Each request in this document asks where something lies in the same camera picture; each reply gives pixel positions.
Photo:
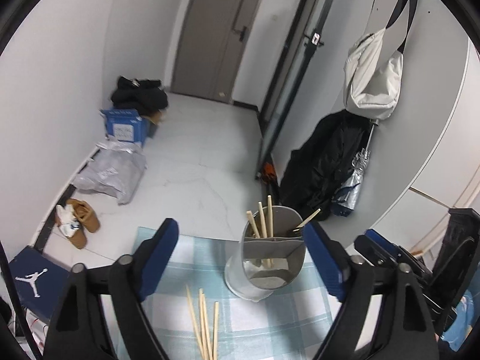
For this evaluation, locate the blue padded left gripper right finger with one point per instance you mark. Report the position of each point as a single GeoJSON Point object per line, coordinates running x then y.
{"type": "Point", "coordinates": [329, 258]}

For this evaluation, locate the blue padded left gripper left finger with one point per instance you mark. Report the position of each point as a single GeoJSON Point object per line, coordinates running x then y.
{"type": "Point", "coordinates": [152, 256]}

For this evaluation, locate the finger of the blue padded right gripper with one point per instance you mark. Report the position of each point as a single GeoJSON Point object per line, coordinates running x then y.
{"type": "Point", "coordinates": [380, 240]}

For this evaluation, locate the white shoulder bag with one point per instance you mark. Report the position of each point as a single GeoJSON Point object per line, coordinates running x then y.
{"type": "Point", "coordinates": [372, 90]}

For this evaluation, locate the white utensil holder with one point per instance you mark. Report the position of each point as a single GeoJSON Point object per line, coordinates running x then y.
{"type": "Point", "coordinates": [269, 255]}

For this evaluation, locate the silver folded umbrella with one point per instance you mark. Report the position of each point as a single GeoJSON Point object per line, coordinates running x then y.
{"type": "Point", "coordinates": [347, 196]}

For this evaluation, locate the teal plaid placemat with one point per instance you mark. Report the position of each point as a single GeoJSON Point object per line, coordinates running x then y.
{"type": "Point", "coordinates": [290, 324]}

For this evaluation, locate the tan shoe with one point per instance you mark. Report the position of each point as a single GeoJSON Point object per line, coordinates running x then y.
{"type": "Point", "coordinates": [85, 214]}
{"type": "Point", "coordinates": [68, 224]}

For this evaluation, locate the grey plastic mailer bag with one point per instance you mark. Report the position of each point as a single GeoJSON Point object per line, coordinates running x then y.
{"type": "Point", "coordinates": [116, 170]}

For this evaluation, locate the white cabinet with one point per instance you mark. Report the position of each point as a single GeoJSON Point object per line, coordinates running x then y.
{"type": "Point", "coordinates": [425, 158]}

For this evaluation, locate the black hanging jacket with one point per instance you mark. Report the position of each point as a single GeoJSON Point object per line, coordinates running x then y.
{"type": "Point", "coordinates": [323, 163]}

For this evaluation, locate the navy Jordan shoe box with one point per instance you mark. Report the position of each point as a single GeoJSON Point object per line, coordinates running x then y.
{"type": "Point", "coordinates": [39, 282]}

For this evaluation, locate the orange object on floor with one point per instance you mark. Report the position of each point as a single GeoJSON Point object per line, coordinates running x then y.
{"type": "Point", "coordinates": [268, 172]}

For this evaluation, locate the blue cardboard box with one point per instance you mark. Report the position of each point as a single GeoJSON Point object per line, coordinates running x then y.
{"type": "Point", "coordinates": [126, 125]}

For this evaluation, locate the black clothes pile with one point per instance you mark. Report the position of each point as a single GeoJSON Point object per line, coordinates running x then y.
{"type": "Point", "coordinates": [145, 96]}

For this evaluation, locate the black framed glass door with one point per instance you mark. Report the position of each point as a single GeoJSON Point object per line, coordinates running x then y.
{"type": "Point", "coordinates": [302, 41]}

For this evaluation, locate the grey entrance door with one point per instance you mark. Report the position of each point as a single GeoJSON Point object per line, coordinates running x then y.
{"type": "Point", "coordinates": [211, 45]}

